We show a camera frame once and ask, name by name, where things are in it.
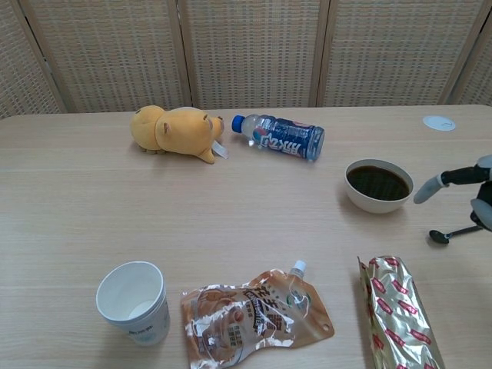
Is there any white paper cup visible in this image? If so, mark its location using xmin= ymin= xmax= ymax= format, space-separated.
xmin=95 ymin=261 xmax=171 ymax=347

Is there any blue drink bottle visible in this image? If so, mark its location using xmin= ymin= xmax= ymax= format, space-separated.
xmin=231 ymin=113 xmax=326 ymax=162

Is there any black spoon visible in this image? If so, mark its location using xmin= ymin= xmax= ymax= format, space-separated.
xmin=429 ymin=224 xmax=484 ymax=245

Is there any gold foil snack packet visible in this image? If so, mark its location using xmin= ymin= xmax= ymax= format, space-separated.
xmin=356 ymin=254 xmax=447 ymax=369

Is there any yellow plush bear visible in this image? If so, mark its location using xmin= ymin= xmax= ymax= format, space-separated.
xmin=129 ymin=105 xmax=231 ymax=166

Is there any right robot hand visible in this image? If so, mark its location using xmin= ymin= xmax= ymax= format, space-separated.
xmin=413 ymin=155 xmax=492 ymax=231

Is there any brown spout pouch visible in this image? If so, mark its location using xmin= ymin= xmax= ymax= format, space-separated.
xmin=180 ymin=259 xmax=335 ymax=369

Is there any white bowl with dark liquid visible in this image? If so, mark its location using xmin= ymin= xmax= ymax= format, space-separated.
xmin=344 ymin=158 xmax=415 ymax=214

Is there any woven folding screen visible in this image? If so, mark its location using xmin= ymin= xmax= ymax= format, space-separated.
xmin=0 ymin=0 xmax=492 ymax=120

